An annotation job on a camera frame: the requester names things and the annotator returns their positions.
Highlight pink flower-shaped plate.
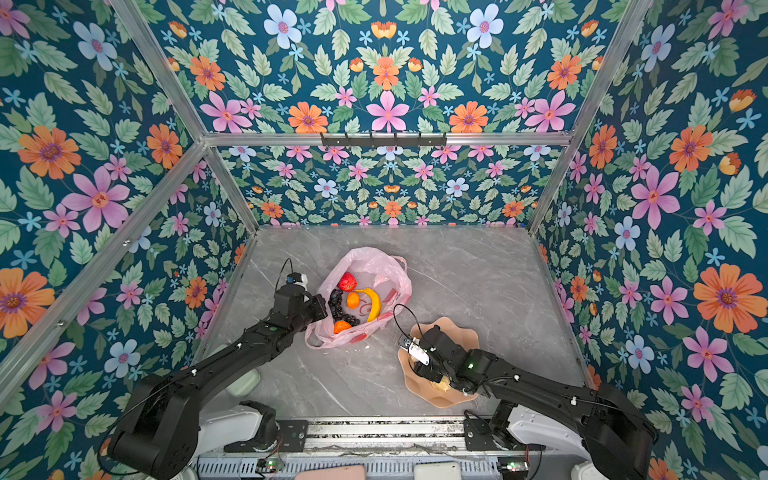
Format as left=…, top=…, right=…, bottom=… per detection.
left=397, top=317, right=479, bottom=409

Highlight white box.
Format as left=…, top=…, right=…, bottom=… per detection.
left=413, top=462, right=462, bottom=480

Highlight red fake fruit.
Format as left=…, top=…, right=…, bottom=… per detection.
left=337, top=272, right=357, bottom=292

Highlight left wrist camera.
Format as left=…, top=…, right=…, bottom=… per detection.
left=286, top=272, right=308, bottom=289

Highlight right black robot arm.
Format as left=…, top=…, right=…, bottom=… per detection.
left=399, top=325, right=658, bottom=479

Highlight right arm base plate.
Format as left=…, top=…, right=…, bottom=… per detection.
left=463, top=410, right=545, bottom=452

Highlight black hook rail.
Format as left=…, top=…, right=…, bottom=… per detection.
left=320, top=133, right=448, bottom=148

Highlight pink plastic bag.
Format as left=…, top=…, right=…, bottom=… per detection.
left=305, top=247, right=413, bottom=350

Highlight dark purple fake grapes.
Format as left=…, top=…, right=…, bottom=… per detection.
left=328, top=288, right=360, bottom=327

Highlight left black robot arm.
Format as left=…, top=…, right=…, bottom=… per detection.
left=107, top=284, right=328, bottom=479

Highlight pink phone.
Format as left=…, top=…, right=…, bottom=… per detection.
left=294, top=465, right=366, bottom=480

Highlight beige fake potato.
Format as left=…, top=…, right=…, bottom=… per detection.
left=431, top=376, right=451, bottom=392

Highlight orange fake fruit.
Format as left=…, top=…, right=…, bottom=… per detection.
left=333, top=320, right=352, bottom=334
left=346, top=291, right=361, bottom=310

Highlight green rectangular container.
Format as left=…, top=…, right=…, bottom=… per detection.
left=226, top=369, right=261, bottom=398

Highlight yellow fake banana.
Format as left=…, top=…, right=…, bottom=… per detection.
left=356, top=288, right=382, bottom=323

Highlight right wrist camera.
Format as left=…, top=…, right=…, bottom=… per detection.
left=398, top=335, right=430, bottom=366

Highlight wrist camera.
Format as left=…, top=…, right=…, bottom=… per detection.
left=286, top=272, right=308, bottom=289
left=398, top=335, right=430, bottom=366

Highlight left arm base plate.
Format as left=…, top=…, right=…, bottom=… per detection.
left=224, top=419, right=309, bottom=454

